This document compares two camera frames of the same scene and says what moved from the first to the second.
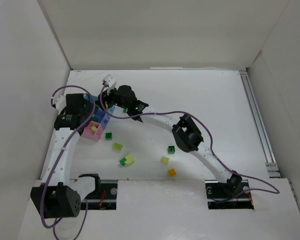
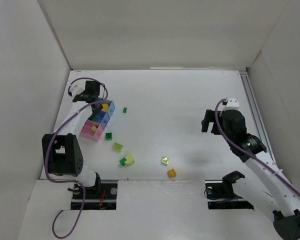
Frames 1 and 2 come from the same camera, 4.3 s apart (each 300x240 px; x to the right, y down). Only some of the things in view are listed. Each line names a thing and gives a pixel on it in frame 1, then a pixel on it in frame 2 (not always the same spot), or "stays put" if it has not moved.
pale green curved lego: (94, 128) stays put
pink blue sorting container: (93, 130) stays put
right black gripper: (106, 97) → (211, 121)
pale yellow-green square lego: (165, 160) stays put
